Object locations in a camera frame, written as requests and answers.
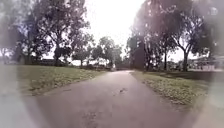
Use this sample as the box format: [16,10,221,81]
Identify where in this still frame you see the grass verge with trees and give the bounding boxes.
[13,64,113,96]

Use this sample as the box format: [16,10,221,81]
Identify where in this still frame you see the grass verge with leaf litter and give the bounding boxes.
[130,69,224,109]

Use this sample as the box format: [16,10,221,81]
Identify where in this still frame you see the row of tall trees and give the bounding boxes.
[125,0,224,73]

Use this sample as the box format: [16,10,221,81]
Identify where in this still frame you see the grey asphalt path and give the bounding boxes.
[23,69,201,128]

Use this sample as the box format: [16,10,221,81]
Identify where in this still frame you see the low building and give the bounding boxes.
[191,54,224,72]

